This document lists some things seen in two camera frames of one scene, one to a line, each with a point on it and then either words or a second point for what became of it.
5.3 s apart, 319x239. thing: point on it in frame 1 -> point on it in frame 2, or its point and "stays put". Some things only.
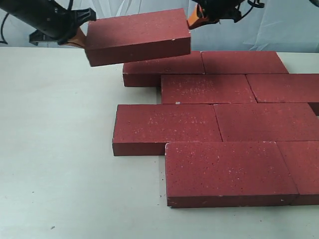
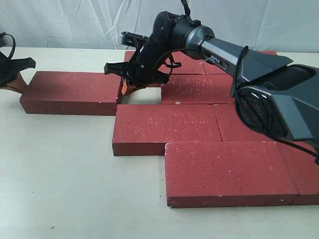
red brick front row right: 301,158 stays put
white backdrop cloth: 290,26 stays put
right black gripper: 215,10 -> 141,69
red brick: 144,129 stays put
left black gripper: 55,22 -> 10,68
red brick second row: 206,89 stays put
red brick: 149,36 -> 72,93
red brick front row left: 222,174 stays put
